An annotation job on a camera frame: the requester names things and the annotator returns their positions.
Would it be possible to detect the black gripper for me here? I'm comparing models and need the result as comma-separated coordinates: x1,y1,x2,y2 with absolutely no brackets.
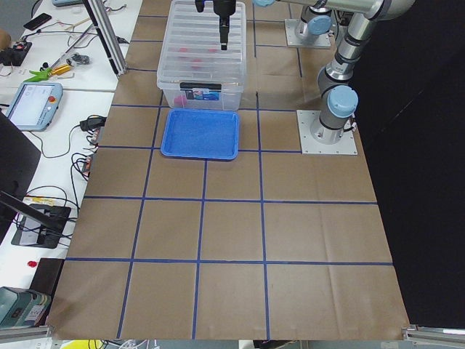
195,0,236,50

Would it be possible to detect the clear plastic box lid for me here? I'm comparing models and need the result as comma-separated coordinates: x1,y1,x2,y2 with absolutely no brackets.
157,1,247,93

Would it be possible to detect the clear plastic storage box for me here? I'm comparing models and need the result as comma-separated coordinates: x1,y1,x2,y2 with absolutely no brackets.
157,1,247,111

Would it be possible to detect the red block near box corner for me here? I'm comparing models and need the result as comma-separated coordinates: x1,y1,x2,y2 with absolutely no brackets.
173,95,187,108

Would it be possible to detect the blue plastic tray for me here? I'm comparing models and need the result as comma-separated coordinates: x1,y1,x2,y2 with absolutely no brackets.
161,109,240,161

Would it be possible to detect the black power adapter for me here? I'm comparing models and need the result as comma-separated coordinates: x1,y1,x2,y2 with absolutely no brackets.
79,116,107,132

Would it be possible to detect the green and gold tool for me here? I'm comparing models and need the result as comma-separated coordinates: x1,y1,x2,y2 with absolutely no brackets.
25,64,72,82

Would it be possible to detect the black smartphone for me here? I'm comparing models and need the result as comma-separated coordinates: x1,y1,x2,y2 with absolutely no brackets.
23,12,52,31

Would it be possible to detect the robot teach pendant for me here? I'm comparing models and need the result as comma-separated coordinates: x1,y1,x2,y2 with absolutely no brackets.
6,82,63,132

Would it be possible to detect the black monitor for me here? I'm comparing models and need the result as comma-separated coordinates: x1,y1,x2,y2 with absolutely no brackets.
1,115,70,249

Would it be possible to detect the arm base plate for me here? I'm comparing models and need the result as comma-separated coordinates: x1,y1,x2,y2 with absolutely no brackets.
296,110,357,156
285,16,332,49

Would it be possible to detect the black box latch handle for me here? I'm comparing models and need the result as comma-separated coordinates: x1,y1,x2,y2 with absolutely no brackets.
179,82,222,92

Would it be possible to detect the aluminium frame post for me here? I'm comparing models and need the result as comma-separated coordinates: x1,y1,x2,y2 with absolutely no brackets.
83,0,127,76

